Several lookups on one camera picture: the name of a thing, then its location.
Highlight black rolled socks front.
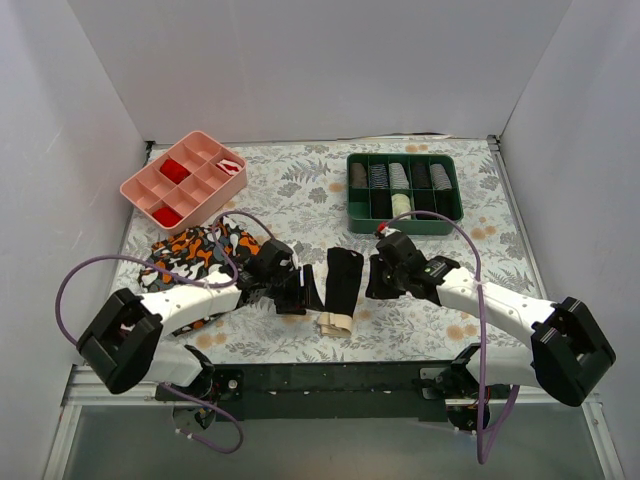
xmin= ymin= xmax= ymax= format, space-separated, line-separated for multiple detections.
xmin=370 ymin=189 xmax=393 ymax=220

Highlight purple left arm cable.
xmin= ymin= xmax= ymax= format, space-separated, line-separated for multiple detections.
xmin=54 ymin=210 xmax=279 ymax=454

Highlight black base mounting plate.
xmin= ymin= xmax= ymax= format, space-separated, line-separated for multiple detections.
xmin=154 ymin=362 xmax=514 ymax=431

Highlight red white rolled garment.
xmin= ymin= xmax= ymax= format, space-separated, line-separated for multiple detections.
xmin=215 ymin=158 xmax=242 ymax=176

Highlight grey white rolled socks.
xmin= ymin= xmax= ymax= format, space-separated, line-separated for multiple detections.
xmin=389 ymin=162 xmax=410 ymax=190

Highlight grey brown rolled socks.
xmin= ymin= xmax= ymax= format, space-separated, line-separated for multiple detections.
xmin=349 ymin=162 xmax=368 ymax=189

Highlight cream rolled socks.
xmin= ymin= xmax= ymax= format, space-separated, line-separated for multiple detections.
xmin=391 ymin=193 xmax=412 ymax=220

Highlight red rolled garment front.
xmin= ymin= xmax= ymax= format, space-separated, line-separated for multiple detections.
xmin=151 ymin=206 xmax=183 ymax=229

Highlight floral fern table mat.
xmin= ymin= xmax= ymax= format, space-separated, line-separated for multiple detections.
xmin=180 ymin=139 xmax=540 ymax=364

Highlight blue striped rolled socks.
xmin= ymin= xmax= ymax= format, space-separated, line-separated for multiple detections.
xmin=369 ymin=164 xmax=390 ymax=189

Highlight green compartment tray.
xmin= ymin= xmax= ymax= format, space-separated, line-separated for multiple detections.
xmin=346 ymin=153 xmax=464 ymax=236

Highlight aluminium frame rail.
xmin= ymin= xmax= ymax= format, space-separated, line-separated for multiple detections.
xmin=45 ymin=367 xmax=624 ymax=479

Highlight pink compartment tray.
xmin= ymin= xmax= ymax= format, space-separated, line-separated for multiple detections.
xmin=120 ymin=131 xmax=248 ymax=235

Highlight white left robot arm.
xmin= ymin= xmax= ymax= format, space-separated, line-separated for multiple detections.
xmin=76 ymin=240 xmax=324 ymax=400

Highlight black rolled socks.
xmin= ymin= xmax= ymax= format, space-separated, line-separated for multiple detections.
xmin=411 ymin=162 xmax=431 ymax=189
xmin=370 ymin=189 xmax=393 ymax=220

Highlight red rolled garment back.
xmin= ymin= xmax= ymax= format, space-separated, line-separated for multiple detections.
xmin=159 ymin=158 xmax=191 ymax=184

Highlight black rolled socks back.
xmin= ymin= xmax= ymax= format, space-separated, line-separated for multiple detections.
xmin=411 ymin=162 xmax=431 ymax=189

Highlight orange camouflage patterned garment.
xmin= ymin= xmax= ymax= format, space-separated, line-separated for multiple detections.
xmin=138 ymin=217 xmax=264 ymax=336

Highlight black underwear beige waistband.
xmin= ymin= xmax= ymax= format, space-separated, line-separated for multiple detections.
xmin=318 ymin=247 xmax=364 ymax=338

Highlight white patterned rolled socks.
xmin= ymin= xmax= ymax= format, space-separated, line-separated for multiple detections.
xmin=430 ymin=163 xmax=453 ymax=190

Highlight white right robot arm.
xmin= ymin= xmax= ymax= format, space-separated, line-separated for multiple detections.
xmin=366 ymin=228 xmax=616 ymax=407

